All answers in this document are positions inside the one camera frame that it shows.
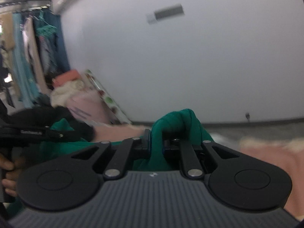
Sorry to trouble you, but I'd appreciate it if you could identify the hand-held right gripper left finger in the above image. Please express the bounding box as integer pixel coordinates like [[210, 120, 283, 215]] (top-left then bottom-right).
[[71, 129, 152, 180]]

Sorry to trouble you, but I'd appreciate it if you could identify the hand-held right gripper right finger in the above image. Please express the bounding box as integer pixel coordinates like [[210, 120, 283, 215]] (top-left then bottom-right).
[[162, 133, 240, 179]]

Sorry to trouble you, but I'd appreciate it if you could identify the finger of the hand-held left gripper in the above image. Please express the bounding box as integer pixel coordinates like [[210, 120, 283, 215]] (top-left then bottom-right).
[[41, 128, 66, 140]]

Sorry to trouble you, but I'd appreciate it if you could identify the green hoodie with cream lining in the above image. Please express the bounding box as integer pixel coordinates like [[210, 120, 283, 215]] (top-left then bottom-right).
[[7, 108, 217, 216]]

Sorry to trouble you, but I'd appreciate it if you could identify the row of hanging clothes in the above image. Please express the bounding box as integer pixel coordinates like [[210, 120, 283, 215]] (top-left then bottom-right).
[[0, 11, 71, 108]]

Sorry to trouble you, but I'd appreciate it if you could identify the metal clothes rack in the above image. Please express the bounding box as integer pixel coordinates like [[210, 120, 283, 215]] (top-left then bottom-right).
[[0, 0, 52, 12]]

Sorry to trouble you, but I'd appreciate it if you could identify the person's left hand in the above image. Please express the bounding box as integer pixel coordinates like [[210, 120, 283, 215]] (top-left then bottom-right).
[[0, 153, 25, 197]]

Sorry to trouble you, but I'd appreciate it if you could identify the black jacket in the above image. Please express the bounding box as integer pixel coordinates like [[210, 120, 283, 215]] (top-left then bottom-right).
[[7, 106, 96, 144]]

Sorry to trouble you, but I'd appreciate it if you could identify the pink bag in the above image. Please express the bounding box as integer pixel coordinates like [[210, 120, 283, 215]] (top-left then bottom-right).
[[66, 90, 112, 125]]

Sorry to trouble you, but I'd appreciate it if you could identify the orange folded cloth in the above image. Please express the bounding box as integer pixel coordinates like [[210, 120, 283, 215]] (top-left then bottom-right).
[[52, 70, 83, 87]]

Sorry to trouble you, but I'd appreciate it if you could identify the patchwork bed blanket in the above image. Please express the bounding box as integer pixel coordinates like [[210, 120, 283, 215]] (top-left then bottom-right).
[[94, 123, 304, 221]]

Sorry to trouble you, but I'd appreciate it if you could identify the grey and white wall panel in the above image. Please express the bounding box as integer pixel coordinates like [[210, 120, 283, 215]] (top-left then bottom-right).
[[146, 3, 185, 25]]

